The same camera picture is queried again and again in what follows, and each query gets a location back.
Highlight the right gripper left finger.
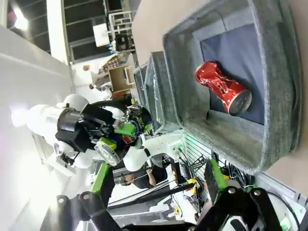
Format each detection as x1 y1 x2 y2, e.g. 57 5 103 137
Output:
56 162 126 231

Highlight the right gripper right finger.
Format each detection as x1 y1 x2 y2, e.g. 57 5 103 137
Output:
192 158 287 231

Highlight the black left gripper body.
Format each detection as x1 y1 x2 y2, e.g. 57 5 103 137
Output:
55 107 95 153

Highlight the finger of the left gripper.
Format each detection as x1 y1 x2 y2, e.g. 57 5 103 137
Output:
88 129 118 150
81 104 137 135

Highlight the crushed black can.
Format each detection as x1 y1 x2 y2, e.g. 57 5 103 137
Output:
126 105 153 136

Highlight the crushed red can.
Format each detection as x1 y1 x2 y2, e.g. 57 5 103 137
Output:
194 61 253 116

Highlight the grey fabric basket plastic sign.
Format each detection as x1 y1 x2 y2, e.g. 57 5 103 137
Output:
143 51 184 132

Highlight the grey fabric basket can sign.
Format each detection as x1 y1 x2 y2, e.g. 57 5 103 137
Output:
163 0 303 175

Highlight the open cardboard box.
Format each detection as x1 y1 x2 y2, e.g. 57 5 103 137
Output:
107 65 135 92

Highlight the seated person in black shirt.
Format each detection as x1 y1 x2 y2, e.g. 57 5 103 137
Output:
119 160 169 191

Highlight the black tripod bar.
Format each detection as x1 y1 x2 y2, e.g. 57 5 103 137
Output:
107 183 196 205

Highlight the patterned cloth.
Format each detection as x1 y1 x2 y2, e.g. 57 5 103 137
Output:
98 53 128 73

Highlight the white metal rack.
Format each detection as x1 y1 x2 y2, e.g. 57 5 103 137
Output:
108 11 133 36

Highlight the left wrist camera round lens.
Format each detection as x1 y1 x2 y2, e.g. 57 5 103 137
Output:
94 141 120 167

